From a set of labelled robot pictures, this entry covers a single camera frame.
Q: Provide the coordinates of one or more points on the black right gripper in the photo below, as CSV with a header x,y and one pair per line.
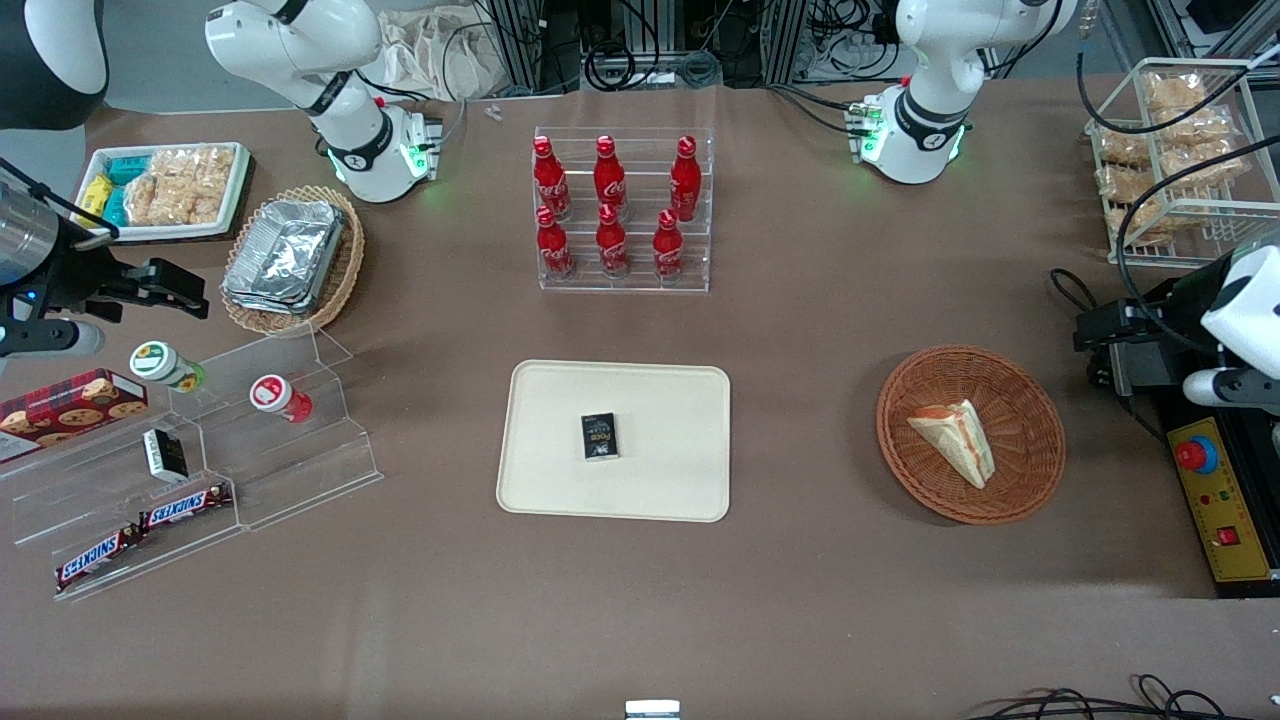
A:
x,y
82,277

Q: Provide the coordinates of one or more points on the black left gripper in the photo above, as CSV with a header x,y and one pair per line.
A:
x,y
1163,333

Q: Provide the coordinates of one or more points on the triangle sandwich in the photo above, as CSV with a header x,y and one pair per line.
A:
x,y
960,440

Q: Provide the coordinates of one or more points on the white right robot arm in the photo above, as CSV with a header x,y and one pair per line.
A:
x,y
300,50

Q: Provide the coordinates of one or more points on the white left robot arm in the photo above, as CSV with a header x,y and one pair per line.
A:
x,y
930,60

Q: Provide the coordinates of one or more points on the white rectangular snack tray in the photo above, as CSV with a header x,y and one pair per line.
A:
x,y
230,215

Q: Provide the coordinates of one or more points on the round brown wicker basket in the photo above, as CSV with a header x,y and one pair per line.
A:
x,y
1020,400

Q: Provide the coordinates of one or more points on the oval tan wicker basket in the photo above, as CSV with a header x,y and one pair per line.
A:
x,y
345,280

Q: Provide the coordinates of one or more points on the cream plastic tray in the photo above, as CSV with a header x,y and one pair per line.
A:
x,y
660,480

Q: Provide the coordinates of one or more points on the green lid cup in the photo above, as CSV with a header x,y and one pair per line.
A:
x,y
160,363

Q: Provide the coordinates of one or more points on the rice cracker pack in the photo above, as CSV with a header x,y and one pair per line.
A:
x,y
180,185

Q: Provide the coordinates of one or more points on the stacked aluminium foil trays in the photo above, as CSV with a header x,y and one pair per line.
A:
x,y
285,255

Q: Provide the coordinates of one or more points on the yellow snack packet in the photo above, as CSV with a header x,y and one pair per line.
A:
x,y
95,195

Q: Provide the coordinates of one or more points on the teal snack packet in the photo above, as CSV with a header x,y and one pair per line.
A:
x,y
125,170

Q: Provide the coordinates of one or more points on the bagged fried snack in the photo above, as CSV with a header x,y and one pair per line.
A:
x,y
1135,222
1175,92
1125,185
1200,140
1120,148

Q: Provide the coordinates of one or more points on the red lid cup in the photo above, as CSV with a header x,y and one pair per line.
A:
x,y
275,395

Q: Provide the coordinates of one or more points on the red cookie box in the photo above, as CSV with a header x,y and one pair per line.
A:
x,y
70,410

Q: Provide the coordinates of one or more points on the black and white small box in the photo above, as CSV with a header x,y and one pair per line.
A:
x,y
165,455

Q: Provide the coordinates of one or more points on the yellow emergency stop box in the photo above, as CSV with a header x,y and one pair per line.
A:
x,y
1235,510

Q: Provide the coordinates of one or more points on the snickers chocolate bar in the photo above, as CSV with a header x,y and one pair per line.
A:
x,y
185,508
98,558

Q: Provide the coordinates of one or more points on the clear acrylic step stand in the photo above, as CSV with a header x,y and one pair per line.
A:
x,y
300,470

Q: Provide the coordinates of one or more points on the beige cloth bag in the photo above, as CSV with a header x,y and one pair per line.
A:
x,y
430,50

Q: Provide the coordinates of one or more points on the red cola bottle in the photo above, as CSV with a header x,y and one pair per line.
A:
x,y
609,178
668,250
686,180
612,245
550,180
555,250

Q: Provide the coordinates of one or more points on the small black card box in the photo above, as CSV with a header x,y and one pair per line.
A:
x,y
600,437

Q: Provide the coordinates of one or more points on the clear acrylic bottle rack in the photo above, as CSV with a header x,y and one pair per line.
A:
x,y
640,280

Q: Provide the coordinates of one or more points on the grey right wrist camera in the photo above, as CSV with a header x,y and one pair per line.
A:
x,y
50,338

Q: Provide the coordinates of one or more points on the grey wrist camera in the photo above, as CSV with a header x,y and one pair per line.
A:
x,y
50,338
1230,387

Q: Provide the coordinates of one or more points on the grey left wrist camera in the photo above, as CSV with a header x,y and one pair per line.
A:
x,y
1230,387

